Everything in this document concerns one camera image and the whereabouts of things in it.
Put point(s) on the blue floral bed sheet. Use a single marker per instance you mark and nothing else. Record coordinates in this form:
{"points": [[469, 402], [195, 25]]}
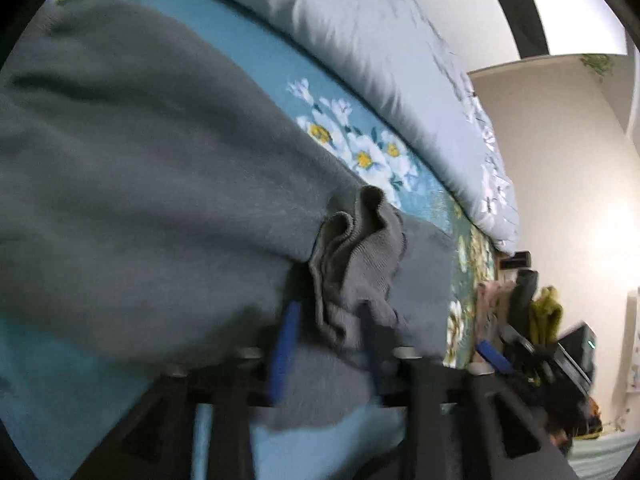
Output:
{"points": [[345, 140]]}

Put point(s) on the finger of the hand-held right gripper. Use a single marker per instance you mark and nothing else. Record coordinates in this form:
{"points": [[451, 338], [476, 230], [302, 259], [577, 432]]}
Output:
{"points": [[494, 356]]}

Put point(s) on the grey sweater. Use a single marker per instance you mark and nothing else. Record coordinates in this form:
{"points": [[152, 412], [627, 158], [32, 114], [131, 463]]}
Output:
{"points": [[150, 200]]}

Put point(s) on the yellow-green garment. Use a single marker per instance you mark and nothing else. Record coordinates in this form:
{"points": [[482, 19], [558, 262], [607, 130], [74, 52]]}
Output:
{"points": [[545, 315]]}

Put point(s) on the pale green mat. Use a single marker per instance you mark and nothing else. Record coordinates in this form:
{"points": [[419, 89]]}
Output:
{"points": [[607, 455]]}

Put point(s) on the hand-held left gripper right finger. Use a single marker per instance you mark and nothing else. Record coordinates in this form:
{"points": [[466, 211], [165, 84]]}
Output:
{"points": [[371, 350]]}

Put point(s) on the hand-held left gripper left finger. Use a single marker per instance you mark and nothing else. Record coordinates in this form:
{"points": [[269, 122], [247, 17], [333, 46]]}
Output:
{"points": [[284, 345]]}

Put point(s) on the pale grey floral quilt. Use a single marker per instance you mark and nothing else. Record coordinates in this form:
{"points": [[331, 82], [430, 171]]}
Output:
{"points": [[380, 60]]}

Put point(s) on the black chair back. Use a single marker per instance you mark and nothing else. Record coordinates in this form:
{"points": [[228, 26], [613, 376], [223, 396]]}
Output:
{"points": [[522, 295]]}

